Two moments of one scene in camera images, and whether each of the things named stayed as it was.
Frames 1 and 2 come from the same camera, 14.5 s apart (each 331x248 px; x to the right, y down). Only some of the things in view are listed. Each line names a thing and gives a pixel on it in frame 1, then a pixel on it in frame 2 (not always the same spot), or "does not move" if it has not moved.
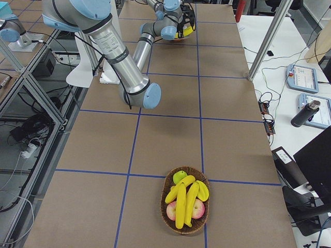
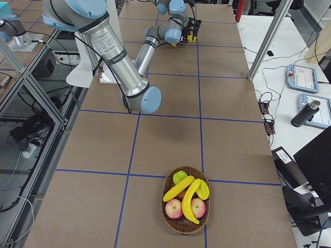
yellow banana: x=180 y=206 to x=190 y=39
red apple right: x=198 y=209 does not move
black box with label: x=288 y=168 does not move
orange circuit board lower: x=269 y=126 does not move
